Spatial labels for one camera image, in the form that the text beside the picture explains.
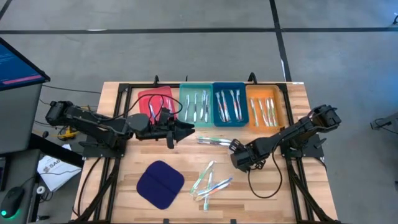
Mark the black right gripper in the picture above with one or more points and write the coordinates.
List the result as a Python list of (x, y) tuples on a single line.
[(237, 146)]

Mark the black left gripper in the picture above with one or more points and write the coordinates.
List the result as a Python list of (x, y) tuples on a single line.
[(161, 130)]

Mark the blue toothbrush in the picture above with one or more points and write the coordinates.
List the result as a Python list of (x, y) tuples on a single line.
[(220, 183), (225, 107), (151, 112)]

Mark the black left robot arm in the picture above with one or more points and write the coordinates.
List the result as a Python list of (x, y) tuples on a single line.
[(93, 124)]

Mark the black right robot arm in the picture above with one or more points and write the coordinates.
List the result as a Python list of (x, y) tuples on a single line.
[(295, 130)]

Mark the teal plastic bin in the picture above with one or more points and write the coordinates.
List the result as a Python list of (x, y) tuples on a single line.
[(199, 124)]

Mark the blue plastic bin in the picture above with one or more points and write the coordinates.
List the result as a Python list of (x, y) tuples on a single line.
[(230, 124)]

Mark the pink plastic bin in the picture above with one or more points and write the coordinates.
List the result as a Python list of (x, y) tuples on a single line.
[(146, 96)]

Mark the purple folded cloth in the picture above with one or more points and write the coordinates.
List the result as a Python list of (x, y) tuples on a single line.
[(160, 184)]

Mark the orange plastic bin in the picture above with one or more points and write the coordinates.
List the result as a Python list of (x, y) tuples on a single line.
[(264, 91)]

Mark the yellow hand tool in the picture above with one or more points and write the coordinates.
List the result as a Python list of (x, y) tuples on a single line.
[(66, 135)]

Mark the white paper sheet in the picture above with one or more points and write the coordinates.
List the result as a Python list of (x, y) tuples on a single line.
[(56, 174)]

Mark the white tape roll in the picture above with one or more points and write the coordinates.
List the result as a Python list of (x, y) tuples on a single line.
[(37, 189)]

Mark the black side desk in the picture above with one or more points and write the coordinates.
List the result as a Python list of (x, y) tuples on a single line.
[(21, 168)]

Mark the large black monitor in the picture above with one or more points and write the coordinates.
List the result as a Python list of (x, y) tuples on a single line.
[(15, 65)]

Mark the black keyboard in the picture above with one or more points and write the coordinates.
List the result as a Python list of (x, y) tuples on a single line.
[(2, 174)]

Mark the black computer mouse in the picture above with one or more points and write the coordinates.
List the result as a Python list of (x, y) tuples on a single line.
[(11, 200)]

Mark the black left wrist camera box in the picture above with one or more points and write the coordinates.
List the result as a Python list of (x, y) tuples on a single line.
[(164, 114)]

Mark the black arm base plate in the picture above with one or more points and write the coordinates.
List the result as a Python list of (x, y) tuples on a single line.
[(311, 149), (93, 151)]

